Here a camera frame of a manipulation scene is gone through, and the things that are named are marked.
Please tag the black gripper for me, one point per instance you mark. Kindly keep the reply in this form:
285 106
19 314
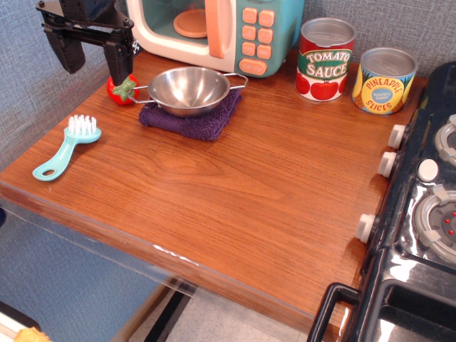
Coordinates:
67 23

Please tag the silver metal bowl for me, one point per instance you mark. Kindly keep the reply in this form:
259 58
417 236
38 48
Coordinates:
190 91

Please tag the red toy tomato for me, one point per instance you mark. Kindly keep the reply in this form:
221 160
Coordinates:
121 94

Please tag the teal dish brush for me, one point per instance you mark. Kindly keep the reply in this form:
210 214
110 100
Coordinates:
81 129

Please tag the orange microwave plate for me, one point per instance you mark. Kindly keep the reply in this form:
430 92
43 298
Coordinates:
191 23

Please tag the purple cloth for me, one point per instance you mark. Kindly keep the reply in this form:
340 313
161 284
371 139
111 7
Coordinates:
207 127

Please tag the toy microwave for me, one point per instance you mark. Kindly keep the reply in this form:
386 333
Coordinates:
248 37

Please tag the tomato sauce can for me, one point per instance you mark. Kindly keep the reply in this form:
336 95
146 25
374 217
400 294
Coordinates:
325 53

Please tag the pineapple slices can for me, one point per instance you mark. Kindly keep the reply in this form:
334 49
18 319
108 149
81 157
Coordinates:
384 79

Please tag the white stove knob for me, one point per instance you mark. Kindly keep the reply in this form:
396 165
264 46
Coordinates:
386 164
364 227
396 136

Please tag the white round stove button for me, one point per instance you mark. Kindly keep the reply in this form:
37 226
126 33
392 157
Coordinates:
427 170

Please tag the grey stove burner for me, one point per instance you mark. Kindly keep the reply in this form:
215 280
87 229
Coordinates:
445 151
434 221

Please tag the black toy stove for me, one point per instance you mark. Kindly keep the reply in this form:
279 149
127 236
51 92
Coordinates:
407 292

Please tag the black oven door handle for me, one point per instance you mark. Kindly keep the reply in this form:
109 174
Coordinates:
335 292

